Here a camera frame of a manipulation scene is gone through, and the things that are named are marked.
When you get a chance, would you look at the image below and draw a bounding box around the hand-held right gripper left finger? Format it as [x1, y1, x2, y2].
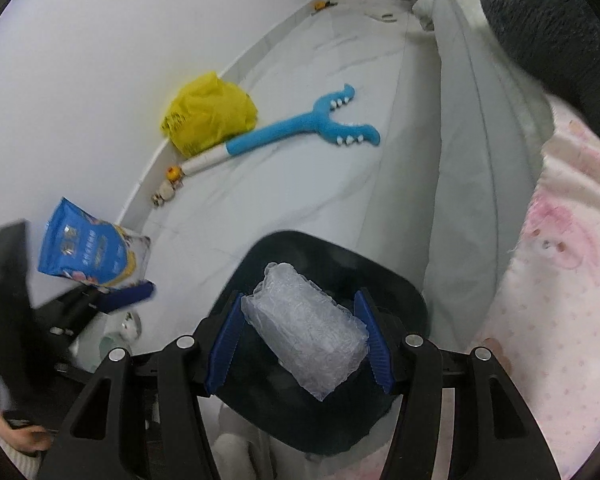
[36, 292, 246, 480]

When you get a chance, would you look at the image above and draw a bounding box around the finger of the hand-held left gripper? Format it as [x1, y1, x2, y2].
[94, 281, 156, 314]

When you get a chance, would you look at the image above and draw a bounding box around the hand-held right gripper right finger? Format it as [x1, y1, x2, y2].
[354, 288, 563, 480]

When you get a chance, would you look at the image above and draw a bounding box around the clear bubble wrap piece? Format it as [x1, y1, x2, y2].
[241, 261, 371, 402]

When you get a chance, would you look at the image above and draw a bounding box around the dark trash bin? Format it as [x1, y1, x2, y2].
[207, 230, 429, 456]

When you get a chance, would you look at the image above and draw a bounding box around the person's left hand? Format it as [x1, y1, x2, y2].
[0, 412, 54, 457]

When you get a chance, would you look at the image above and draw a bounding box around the blue printed food bag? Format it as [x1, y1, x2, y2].
[36, 196, 152, 288]

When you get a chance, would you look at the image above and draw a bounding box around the pink printed bed sheet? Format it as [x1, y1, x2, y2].
[330, 95, 600, 480]

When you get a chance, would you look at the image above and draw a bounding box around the yellow plastic bag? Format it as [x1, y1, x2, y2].
[160, 72, 258, 157]

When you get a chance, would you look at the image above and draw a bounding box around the blue plush claw toy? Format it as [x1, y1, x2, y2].
[180, 83, 382, 178]

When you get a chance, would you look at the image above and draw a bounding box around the dark grey fleece blanket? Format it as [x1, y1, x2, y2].
[480, 0, 600, 131]

